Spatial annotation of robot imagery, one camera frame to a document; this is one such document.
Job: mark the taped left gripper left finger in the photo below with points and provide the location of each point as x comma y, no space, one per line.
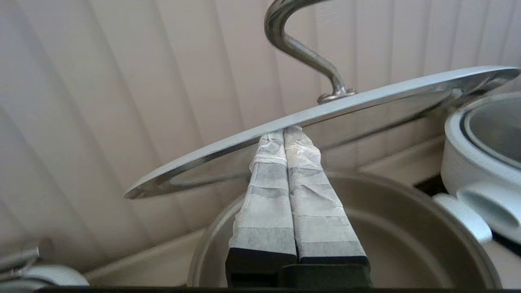
264,219

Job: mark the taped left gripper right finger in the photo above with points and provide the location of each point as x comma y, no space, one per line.
321,228

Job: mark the glass lid with white rim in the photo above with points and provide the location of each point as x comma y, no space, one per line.
366,101
500,130

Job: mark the white round pot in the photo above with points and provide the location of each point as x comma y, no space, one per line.
57,276
460,171
407,236

